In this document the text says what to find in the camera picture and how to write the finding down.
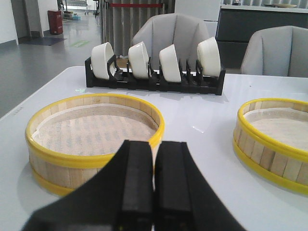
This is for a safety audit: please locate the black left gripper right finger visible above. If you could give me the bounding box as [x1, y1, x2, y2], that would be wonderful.
[154, 141, 244, 231]

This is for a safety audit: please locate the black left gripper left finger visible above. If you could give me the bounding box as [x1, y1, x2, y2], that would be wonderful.
[23, 141, 153, 231]

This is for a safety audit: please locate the bamboo steamer tray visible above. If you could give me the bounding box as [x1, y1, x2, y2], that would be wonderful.
[25, 93, 165, 195]
[233, 98, 308, 194]

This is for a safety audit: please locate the black dish rack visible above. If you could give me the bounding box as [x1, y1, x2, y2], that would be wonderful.
[85, 55, 226, 95]

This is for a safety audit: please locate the white bowl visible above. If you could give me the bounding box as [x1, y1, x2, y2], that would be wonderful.
[91, 42, 114, 80]
[159, 44, 181, 83]
[128, 41, 149, 79]
[197, 37, 221, 77]

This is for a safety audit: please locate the left grey chair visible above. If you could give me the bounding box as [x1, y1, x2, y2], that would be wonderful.
[132, 13, 210, 71]

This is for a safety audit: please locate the grey chair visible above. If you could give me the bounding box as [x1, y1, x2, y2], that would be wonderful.
[241, 26, 308, 77]
[132, 13, 210, 71]

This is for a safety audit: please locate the right grey chair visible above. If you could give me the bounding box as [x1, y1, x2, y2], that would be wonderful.
[241, 26, 308, 77]

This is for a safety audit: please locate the dark grey counter cabinet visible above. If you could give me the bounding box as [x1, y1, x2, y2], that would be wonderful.
[216, 5, 308, 69]

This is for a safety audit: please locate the red trash bin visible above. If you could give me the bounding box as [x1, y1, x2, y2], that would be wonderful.
[48, 10, 63, 35]

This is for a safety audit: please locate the red barrier belt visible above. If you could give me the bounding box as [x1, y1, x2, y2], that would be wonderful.
[109, 3, 164, 8]

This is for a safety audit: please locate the yellow plate on counter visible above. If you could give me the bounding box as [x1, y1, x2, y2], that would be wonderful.
[263, 3, 297, 8]

